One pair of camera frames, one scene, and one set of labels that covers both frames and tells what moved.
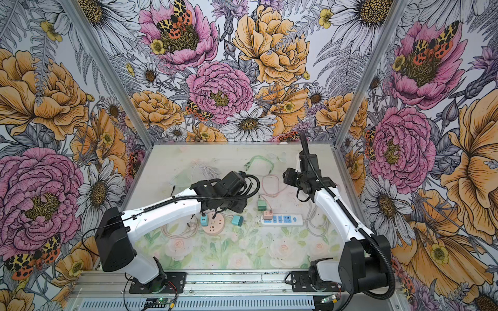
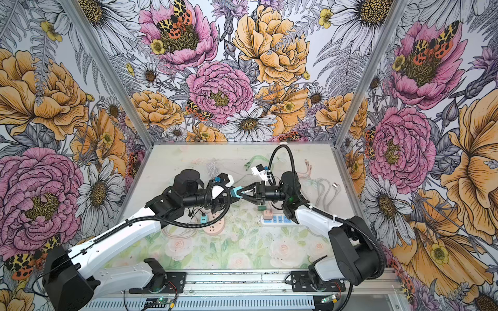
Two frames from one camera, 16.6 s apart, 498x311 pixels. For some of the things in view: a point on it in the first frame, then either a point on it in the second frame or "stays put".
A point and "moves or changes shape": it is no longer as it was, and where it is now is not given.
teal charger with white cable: [237, 220] moves or changes shape
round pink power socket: [214, 226] stays put
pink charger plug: [268, 215] stays put
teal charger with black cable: [204, 219] stays put
